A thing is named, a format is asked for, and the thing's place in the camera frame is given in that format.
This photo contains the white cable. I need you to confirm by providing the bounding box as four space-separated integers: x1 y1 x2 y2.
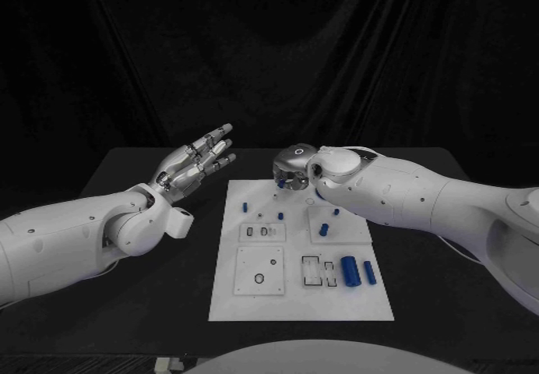
0 258 122 308

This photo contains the white task board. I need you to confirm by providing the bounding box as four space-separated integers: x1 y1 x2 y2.
208 178 397 323

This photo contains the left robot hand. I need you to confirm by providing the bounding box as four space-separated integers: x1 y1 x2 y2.
149 122 238 205

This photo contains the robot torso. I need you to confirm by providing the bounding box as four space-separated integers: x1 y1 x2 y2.
181 339 478 374

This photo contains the large blue cylinder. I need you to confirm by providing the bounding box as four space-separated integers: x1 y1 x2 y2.
339 256 364 288

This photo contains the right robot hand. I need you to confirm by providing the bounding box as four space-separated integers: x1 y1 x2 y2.
273 143 321 192

